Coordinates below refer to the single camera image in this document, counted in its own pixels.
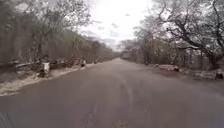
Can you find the grey asphalt road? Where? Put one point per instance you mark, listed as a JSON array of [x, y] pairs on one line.
[[113, 100]]

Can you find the large bare sprawling tree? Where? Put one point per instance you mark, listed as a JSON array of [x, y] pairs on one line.
[[213, 60]]

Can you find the row of bare trees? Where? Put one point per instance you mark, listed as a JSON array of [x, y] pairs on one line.
[[153, 50]]

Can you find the roadside marker stone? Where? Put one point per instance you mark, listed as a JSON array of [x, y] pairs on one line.
[[83, 63], [175, 68], [219, 75], [44, 69]]

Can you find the dense row of trees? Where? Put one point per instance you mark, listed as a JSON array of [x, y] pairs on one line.
[[36, 36]]

